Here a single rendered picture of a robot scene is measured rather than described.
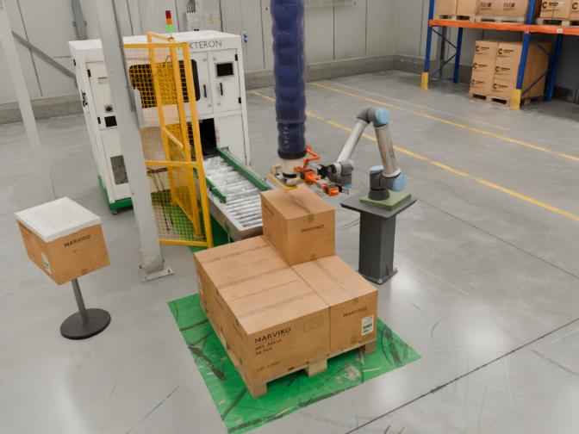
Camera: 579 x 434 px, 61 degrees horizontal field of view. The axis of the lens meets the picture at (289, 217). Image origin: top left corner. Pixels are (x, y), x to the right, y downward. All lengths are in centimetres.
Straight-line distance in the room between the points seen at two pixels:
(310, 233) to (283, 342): 89
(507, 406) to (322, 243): 167
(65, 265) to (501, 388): 316
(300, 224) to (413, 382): 137
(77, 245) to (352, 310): 203
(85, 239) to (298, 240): 157
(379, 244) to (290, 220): 109
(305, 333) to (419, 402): 87
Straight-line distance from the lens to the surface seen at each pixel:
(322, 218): 375
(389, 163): 407
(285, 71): 357
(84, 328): 446
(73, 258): 390
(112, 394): 381
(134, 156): 454
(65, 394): 395
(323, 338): 351
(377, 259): 453
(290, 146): 369
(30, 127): 657
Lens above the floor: 252
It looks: 26 degrees down
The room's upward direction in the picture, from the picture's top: 3 degrees counter-clockwise
